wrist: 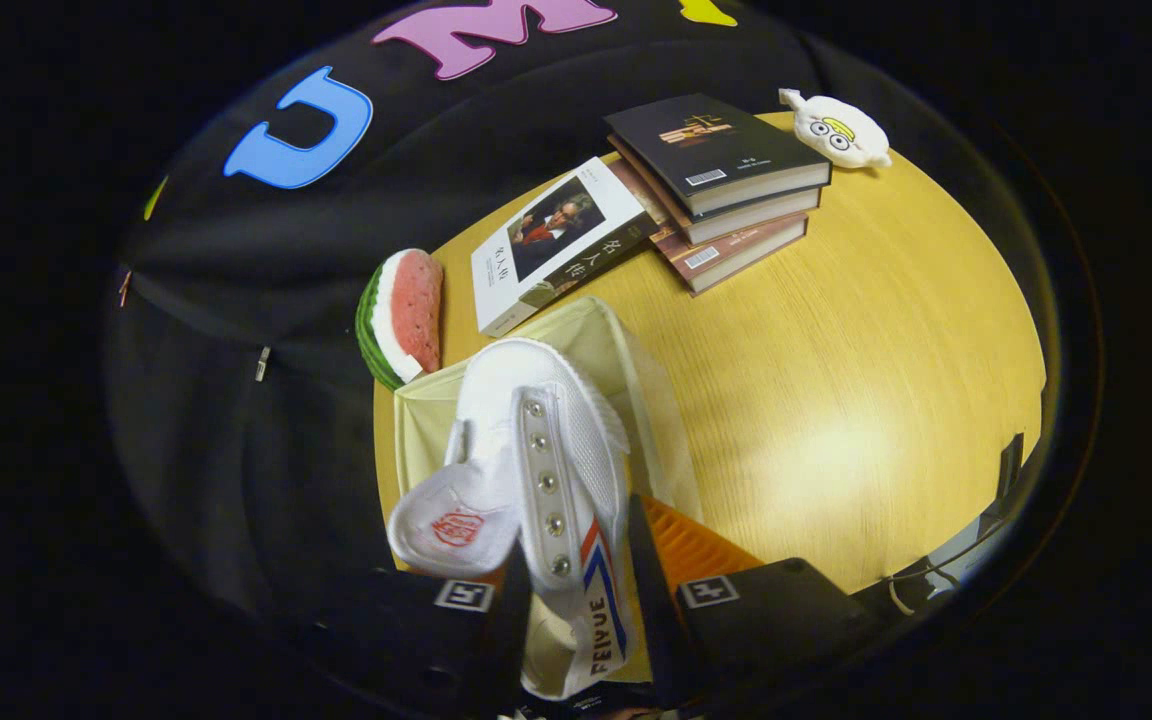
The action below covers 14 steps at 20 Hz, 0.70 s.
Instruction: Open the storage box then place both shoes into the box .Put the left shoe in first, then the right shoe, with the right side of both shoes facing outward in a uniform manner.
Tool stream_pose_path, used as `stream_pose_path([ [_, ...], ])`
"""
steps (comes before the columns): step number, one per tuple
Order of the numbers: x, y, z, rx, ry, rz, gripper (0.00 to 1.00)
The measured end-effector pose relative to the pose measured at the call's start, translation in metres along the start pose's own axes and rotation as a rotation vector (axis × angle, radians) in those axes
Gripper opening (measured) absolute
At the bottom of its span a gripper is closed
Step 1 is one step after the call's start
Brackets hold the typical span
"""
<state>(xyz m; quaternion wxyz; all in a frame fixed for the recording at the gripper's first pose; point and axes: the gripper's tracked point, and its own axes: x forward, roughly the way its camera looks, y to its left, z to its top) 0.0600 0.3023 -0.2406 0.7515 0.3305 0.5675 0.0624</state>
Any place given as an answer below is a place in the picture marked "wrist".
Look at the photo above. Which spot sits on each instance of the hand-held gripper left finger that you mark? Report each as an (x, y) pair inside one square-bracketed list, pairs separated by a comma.
[(416, 630)]

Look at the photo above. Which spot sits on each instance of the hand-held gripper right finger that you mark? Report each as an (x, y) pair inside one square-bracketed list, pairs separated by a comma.
[(648, 600)]

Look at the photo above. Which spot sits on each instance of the white canvas shoe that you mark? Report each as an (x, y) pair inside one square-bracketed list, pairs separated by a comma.
[(576, 440)]

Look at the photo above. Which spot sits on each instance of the beige fabric storage box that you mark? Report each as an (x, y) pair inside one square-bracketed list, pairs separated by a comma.
[(601, 345)]

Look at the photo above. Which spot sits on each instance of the silver clip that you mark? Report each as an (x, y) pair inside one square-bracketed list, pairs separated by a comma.
[(262, 363)]

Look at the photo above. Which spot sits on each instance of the watermelon slice plush toy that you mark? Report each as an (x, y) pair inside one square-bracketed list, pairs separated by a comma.
[(406, 315)]

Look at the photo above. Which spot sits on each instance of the brown cover book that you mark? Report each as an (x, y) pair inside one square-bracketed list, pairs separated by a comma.
[(736, 255)]

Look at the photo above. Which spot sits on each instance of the white portrait cover book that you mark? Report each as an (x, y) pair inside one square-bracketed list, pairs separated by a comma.
[(556, 240)]

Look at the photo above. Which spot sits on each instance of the black flat object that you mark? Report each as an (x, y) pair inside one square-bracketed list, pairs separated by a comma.
[(1010, 467)]

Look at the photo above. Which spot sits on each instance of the black backdrop cloth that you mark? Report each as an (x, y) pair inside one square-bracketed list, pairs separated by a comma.
[(236, 250)]

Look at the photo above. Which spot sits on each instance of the pink clothes peg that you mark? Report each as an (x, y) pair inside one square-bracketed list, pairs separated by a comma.
[(124, 288)]

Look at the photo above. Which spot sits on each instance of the black cover book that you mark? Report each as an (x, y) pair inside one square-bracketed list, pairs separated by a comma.
[(716, 145)]

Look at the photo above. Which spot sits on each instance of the white plush toy yellow face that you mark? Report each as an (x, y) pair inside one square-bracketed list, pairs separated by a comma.
[(836, 130)]

